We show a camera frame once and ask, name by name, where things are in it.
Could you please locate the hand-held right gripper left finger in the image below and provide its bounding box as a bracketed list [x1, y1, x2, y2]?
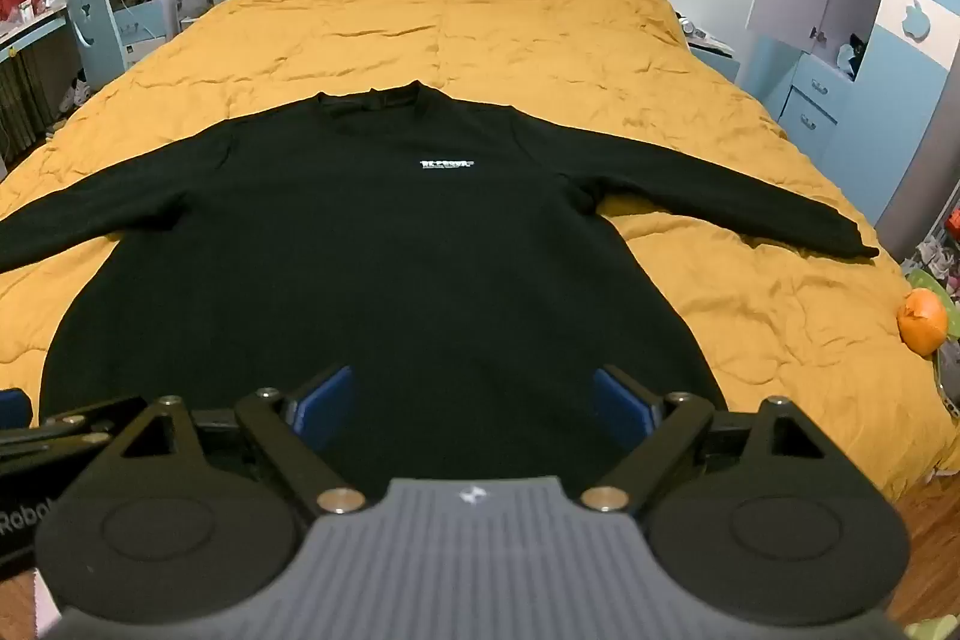
[120, 364, 366, 513]

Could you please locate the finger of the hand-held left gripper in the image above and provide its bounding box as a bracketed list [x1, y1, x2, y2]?
[0, 389, 143, 461]

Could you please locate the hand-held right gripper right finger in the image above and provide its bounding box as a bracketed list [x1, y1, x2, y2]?
[581, 366, 820, 512]

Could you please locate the black sweater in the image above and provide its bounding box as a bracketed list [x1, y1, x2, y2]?
[0, 80, 880, 513]

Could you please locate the orange fruit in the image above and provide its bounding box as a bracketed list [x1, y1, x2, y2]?
[898, 289, 947, 356]

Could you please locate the blue nightstand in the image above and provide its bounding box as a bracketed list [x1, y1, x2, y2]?
[684, 36, 742, 84]

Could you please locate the blue drawer unit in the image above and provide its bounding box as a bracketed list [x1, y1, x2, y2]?
[780, 51, 856, 157]

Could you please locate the cluttered desk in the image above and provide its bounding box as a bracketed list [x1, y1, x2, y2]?
[0, 0, 173, 161]

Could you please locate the yellow quilt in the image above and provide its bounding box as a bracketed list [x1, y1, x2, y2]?
[0, 0, 935, 498]

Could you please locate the blue wooden chair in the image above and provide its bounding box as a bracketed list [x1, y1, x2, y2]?
[64, 0, 128, 90]

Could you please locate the blue and white wardrobe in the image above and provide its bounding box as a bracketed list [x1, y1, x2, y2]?
[746, 0, 960, 251]

